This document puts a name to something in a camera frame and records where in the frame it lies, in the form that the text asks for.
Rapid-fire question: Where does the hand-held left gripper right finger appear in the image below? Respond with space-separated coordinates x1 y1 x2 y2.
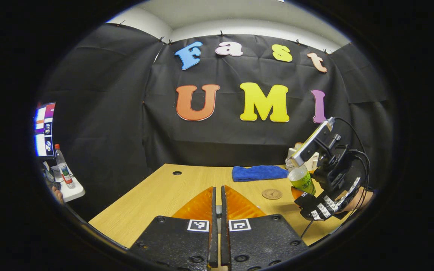
221 184 310 271

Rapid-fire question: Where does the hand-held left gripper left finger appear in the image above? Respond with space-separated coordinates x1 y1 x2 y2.
128 186 218 271

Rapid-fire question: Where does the green label water bottle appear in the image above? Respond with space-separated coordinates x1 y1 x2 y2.
285 156 316 195

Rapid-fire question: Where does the round wooden coaster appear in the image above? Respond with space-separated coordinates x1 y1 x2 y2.
261 189 283 200

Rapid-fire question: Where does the red cap plastic bottle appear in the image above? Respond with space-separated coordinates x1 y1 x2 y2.
54 144 75 189

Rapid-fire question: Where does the white toaster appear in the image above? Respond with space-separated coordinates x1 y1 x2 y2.
287 145 320 171

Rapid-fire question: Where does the blue towel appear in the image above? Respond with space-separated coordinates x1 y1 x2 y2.
232 165 289 182

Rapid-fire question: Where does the white side table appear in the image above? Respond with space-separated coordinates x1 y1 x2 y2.
49 166 86 203

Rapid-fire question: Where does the black backdrop cloth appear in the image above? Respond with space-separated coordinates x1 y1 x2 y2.
42 23 393 217

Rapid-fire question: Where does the computer monitor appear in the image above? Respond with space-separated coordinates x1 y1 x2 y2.
34 102 56 158

